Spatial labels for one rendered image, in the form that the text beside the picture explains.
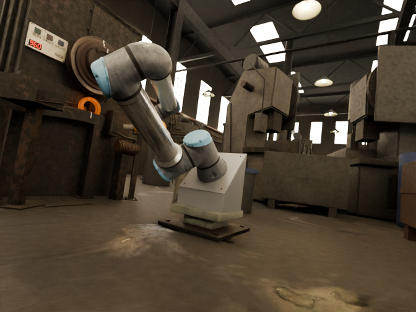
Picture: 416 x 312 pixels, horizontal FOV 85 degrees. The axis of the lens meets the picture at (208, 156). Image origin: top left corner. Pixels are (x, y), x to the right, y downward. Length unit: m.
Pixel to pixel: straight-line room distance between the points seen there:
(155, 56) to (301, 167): 2.60
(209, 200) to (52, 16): 1.86
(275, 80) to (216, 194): 3.15
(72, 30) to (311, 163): 2.86
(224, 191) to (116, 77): 0.76
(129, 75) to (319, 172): 2.72
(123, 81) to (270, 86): 3.50
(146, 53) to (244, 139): 3.43
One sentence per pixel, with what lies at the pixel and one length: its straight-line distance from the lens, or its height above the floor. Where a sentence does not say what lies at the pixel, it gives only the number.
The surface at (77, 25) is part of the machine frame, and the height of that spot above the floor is 1.43.
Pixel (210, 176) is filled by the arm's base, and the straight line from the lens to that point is 1.30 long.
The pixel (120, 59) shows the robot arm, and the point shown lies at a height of 0.62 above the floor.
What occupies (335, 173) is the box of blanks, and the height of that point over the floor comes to 0.53.
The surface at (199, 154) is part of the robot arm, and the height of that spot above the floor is 0.41.
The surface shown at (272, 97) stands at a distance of 4.05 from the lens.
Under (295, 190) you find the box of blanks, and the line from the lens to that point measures 3.13.
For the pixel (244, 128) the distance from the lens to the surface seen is 4.17.
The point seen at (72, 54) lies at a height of 1.10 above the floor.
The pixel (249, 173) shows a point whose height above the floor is 0.38.
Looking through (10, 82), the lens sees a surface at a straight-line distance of 1.65.
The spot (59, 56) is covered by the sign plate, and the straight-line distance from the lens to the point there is 2.29.
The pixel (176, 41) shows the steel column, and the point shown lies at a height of 3.98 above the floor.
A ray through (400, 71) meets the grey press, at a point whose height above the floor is 2.04.
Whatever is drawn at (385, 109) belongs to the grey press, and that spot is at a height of 1.49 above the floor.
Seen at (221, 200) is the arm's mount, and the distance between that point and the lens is 1.23.
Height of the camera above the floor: 0.30
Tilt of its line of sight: 5 degrees up
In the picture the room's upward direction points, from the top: 7 degrees clockwise
